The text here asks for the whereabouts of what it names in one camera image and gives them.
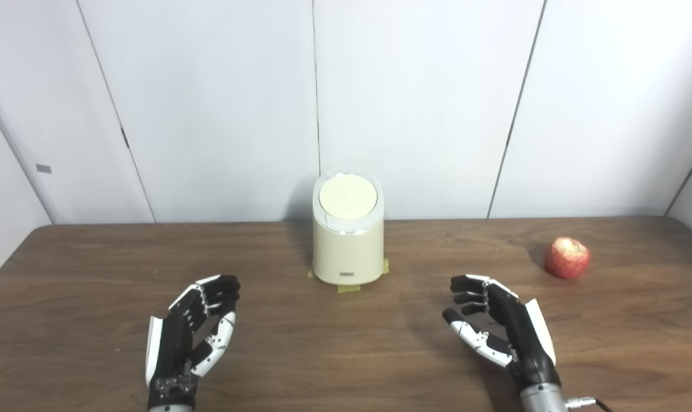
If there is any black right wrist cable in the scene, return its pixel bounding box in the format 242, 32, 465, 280
566, 397, 612, 412

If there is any cream-colored round bin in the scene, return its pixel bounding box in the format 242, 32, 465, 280
312, 169, 385, 286

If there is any cream round bin lid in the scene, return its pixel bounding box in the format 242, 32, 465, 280
318, 176, 378, 221

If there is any red apple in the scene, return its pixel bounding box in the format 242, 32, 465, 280
545, 237, 591, 280

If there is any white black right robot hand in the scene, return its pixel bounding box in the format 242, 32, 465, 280
442, 274, 561, 393

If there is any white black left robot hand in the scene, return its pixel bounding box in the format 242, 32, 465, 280
145, 275, 241, 410

